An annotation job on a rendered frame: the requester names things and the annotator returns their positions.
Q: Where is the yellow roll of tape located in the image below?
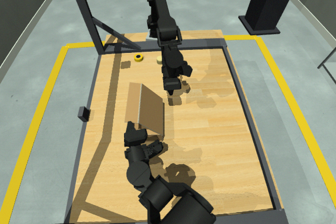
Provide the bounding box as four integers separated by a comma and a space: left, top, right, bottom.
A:
134, 53, 143, 62

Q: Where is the brown cardboard box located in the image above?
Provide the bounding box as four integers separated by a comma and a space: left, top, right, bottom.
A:
125, 82, 163, 142

